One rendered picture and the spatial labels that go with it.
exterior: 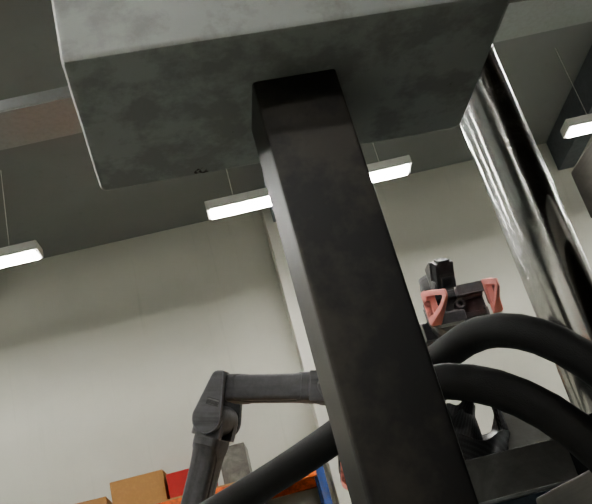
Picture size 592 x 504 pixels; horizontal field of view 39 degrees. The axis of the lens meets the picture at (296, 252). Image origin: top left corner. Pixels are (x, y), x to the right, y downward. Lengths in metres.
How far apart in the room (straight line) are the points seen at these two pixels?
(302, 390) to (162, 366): 5.61
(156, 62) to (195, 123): 0.08
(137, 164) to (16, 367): 6.87
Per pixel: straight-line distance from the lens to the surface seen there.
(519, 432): 1.15
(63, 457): 7.16
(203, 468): 1.66
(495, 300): 1.53
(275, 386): 1.61
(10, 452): 7.30
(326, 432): 0.75
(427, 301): 1.53
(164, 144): 0.62
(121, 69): 0.55
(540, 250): 0.76
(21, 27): 5.32
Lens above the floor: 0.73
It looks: 24 degrees up
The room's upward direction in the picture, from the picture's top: 15 degrees counter-clockwise
